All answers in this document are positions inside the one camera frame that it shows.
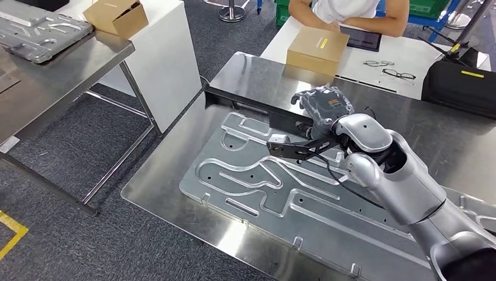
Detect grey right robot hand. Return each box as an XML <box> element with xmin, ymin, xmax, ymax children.
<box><xmin>290</xmin><ymin>85</ymin><xmax>355</xmax><ymax>141</ymax></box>

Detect black plastic frame part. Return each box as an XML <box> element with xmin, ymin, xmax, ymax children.
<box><xmin>204</xmin><ymin>85</ymin><xmax>315</xmax><ymax>137</ymax></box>

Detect cardboard box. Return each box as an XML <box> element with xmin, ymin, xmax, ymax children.
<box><xmin>82</xmin><ymin>0</ymin><xmax>150</xmax><ymax>40</ymax></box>
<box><xmin>285</xmin><ymin>26</ymin><xmax>350</xmax><ymax>77</ymax></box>

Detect black tablet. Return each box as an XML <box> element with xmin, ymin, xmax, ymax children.
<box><xmin>340</xmin><ymin>25</ymin><xmax>383</xmax><ymax>52</ymax></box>

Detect stainless steel table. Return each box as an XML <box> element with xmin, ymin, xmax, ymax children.
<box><xmin>121</xmin><ymin>51</ymin><xmax>496</xmax><ymax>281</ymax></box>
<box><xmin>0</xmin><ymin>29</ymin><xmax>164</xmax><ymax>217</ymax></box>

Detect person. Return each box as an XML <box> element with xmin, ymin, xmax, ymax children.
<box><xmin>288</xmin><ymin>0</ymin><xmax>411</xmax><ymax>39</ymax></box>

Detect green plastic crate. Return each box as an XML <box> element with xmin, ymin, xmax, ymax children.
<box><xmin>408</xmin><ymin>0</ymin><xmax>452</xmax><ymax>19</ymax></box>
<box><xmin>275</xmin><ymin>0</ymin><xmax>291</xmax><ymax>27</ymax></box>

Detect aluminium fixture plate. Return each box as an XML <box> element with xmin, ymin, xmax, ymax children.
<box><xmin>178</xmin><ymin>112</ymin><xmax>496</xmax><ymax>281</ymax></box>

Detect blue metal rack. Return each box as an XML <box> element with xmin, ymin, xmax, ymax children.
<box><xmin>376</xmin><ymin>0</ymin><xmax>466</xmax><ymax>43</ymax></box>

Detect black bag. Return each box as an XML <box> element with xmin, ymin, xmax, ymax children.
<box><xmin>421</xmin><ymin>60</ymin><xmax>496</xmax><ymax>120</ymax></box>

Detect black tripod stand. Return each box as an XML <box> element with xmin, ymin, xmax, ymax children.
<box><xmin>418</xmin><ymin>0</ymin><xmax>495</xmax><ymax>65</ymax></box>

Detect white cabinet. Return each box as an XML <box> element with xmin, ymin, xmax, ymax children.
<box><xmin>54</xmin><ymin>0</ymin><xmax>203</xmax><ymax>134</ymax></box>

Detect open cardboard box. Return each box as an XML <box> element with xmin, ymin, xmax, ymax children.
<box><xmin>82</xmin><ymin>0</ymin><xmax>150</xmax><ymax>40</ymax></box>

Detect grey grooved metal plate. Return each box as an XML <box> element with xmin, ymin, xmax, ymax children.
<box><xmin>0</xmin><ymin>0</ymin><xmax>95</xmax><ymax>65</ymax></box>

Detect black flat case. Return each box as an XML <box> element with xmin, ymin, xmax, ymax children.
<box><xmin>15</xmin><ymin>0</ymin><xmax>71</xmax><ymax>12</ymax></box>

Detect black camera cable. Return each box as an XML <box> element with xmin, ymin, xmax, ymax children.
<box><xmin>314</xmin><ymin>153</ymin><xmax>386</xmax><ymax>211</ymax></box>

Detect black frame glasses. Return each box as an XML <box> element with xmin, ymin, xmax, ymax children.
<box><xmin>381</xmin><ymin>68</ymin><xmax>417</xmax><ymax>81</ymax></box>

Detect chrome stanchion post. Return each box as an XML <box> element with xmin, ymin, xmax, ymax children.
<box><xmin>218</xmin><ymin>0</ymin><xmax>247</xmax><ymax>23</ymax></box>

